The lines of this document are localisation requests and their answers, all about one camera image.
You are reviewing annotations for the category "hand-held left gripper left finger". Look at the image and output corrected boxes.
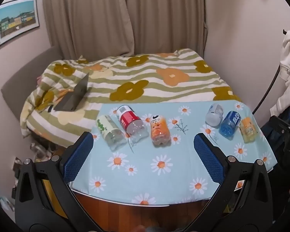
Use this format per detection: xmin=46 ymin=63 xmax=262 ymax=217
xmin=14 ymin=132 xmax=95 ymax=226

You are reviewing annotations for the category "white hanging garment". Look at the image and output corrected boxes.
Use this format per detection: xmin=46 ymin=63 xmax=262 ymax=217
xmin=269 ymin=30 xmax=290 ymax=117

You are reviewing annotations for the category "yellow plastic bottle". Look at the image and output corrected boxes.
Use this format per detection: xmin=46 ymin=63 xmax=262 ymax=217
xmin=239 ymin=117 xmax=258 ymax=143

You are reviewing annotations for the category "striped floral blanket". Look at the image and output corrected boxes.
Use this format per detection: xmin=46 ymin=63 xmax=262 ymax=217
xmin=20 ymin=48 xmax=243 ymax=148

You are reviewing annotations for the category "red label plastic bottle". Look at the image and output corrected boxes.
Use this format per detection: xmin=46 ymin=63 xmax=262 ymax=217
xmin=116 ymin=105 xmax=147 ymax=139

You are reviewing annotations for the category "grey laptop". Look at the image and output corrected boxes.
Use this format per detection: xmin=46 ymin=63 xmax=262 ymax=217
xmin=48 ymin=72 xmax=92 ymax=113

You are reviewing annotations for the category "framed wall picture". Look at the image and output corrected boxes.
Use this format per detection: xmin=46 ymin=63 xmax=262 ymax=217
xmin=0 ymin=0 xmax=40 ymax=48

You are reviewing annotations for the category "green label plastic bottle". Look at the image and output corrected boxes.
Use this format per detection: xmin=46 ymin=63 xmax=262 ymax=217
xmin=97 ymin=115 xmax=127 ymax=151

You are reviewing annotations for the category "blue plastic bottle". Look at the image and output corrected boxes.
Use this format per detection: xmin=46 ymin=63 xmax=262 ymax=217
xmin=219 ymin=111 xmax=241 ymax=141

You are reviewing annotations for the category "grey bed headboard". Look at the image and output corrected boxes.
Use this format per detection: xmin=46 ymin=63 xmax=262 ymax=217
xmin=0 ymin=45 xmax=64 ymax=131

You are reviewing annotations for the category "black cable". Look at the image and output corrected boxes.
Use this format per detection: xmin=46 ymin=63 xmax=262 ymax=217
xmin=253 ymin=63 xmax=281 ymax=113

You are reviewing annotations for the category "blue daisy tablecloth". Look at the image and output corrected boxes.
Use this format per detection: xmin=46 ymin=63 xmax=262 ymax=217
xmin=70 ymin=101 xmax=277 ymax=206

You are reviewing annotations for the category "orange plastic bottle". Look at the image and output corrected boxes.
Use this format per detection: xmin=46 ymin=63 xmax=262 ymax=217
xmin=149 ymin=114 xmax=172 ymax=148

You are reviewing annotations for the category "grey label plastic bottle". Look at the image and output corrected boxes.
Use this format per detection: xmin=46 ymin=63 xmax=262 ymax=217
xmin=205 ymin=103 xmax=225 ymax=128

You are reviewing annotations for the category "beige curtain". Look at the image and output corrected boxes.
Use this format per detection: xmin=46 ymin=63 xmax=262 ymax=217
xmin=42 ymin=0 xmax=135 ymax=61
xmin=121 ymin=0 xmax=206 ymax=60

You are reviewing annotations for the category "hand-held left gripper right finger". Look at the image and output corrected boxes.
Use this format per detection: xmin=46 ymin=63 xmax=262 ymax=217
xmin=193 ymin=133 xmax=274 ymax=226

